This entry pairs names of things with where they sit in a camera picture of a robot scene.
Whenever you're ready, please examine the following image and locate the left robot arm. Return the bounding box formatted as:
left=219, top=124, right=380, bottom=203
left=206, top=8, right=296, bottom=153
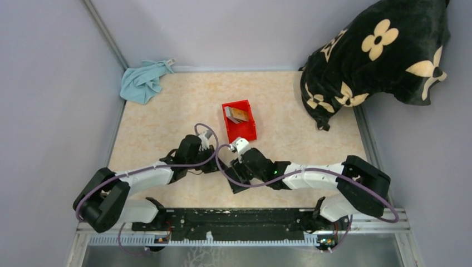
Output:
left=73, top=131, right=217, bottom=233

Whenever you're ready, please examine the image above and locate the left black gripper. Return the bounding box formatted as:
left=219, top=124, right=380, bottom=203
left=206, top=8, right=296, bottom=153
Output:
left=187, top=145, right=228, bottom=174

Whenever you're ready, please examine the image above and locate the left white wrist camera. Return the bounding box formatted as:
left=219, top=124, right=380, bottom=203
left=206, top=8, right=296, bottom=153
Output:
left=198, top=131, right=213, bottom=150

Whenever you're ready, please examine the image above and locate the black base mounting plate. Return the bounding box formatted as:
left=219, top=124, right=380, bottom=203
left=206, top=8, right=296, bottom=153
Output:
left=131, top=208, right=348, bottom=241

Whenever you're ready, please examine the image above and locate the light blue cloth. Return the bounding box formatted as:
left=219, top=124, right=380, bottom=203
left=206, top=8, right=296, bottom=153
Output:
left=120, top=58, right=176, bottom=105

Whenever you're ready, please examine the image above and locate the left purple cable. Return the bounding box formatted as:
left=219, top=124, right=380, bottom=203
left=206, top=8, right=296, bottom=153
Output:
left=75, top=123, right=220, bottom=257

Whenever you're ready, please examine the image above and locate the black floral blanket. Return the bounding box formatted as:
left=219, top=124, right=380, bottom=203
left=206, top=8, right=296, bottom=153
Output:
left=300, top=1, right=450, bottom=121

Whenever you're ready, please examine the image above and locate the stack of credit cards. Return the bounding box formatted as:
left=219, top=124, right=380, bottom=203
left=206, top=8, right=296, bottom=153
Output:
left=224, top=106, right=249, bottom=124

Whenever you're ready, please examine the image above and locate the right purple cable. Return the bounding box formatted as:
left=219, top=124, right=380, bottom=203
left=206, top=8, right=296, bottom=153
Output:
left=215, top=144, right=400, bottom=254

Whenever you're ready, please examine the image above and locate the red plastic bin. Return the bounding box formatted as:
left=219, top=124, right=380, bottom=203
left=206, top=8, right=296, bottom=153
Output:
left=222, top=100, right=257, bottom=142

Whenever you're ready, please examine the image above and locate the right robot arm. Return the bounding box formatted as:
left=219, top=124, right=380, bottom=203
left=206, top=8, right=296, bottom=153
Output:
left=219, top=148, right=392, bottom=229

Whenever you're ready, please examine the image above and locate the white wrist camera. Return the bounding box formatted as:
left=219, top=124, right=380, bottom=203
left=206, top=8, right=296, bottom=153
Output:
left=229, top=137, right=251, bottom=158
left=198, top=131, right=213, bottom=150

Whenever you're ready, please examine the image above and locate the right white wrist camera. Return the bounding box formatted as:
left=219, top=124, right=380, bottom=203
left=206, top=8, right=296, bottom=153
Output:
left=229, top=137, right=251, bottom=158

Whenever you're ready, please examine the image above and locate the aluminium front rail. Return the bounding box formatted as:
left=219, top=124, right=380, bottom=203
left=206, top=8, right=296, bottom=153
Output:
left=76, top=208, right=411, bottom=246

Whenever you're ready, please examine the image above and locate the purple cable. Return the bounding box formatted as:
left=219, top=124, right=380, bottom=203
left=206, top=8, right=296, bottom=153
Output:
left=215, top=144, right=400, bottom=254
left=75, top=123, right=220, bottom=257

